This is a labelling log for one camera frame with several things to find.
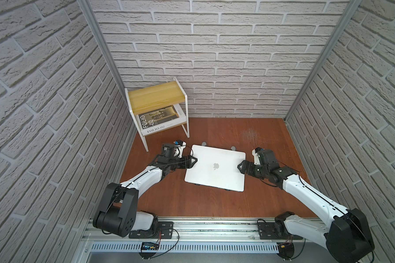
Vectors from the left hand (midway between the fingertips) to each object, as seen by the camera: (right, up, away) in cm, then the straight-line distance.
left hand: (190, 155), depth 88 cm
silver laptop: (+14, -5, -5) cm, 16 cm away
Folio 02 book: (-17, +20, +5) cm, 27 cm away
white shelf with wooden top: (-15, +25, -7) cm, 31 cm away
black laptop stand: (+23, +4, +1) cm, 24 cm away
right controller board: (+44, -40, -17) cm, 62 cm away
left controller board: (-17, -39, -16) cm, 45 cm away
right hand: (+27, -6, -4) cm, 28 cm away
